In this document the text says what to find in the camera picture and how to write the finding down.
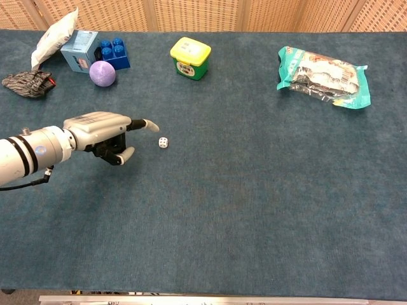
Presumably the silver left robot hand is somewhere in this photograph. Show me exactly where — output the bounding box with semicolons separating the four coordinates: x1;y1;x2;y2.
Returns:
62;111;160;166

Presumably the purple ball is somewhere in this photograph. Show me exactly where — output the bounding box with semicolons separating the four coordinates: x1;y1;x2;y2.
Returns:
88;60;117;88

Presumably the blue toy building brick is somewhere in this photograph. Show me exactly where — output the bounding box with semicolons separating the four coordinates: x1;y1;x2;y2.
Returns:
100;37;132;71

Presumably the light blue carton box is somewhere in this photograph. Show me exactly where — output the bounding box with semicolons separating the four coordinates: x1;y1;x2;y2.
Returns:
60;30;103;74

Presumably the white plastic pouch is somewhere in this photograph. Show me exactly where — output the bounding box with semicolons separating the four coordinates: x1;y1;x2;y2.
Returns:
31;7;79;71

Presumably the green tub with yellow lid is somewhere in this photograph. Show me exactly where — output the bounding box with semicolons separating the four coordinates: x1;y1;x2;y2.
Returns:
169;36;212;82

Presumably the teal felt table cloth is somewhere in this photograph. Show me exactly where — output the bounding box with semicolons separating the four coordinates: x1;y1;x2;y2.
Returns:
0;29;407;302

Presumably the woven rattan folding screen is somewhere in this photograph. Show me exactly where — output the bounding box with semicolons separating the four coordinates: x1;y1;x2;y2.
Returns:
0;0;407;32

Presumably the teal snack food bag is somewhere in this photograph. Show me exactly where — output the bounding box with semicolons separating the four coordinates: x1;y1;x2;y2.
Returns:
276;46;372;110

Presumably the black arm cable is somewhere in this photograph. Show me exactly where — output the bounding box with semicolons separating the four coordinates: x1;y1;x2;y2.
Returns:
0;165;55;191

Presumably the silver aluminium frame rail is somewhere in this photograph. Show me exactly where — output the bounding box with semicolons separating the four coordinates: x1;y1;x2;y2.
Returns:
38;294;370;305

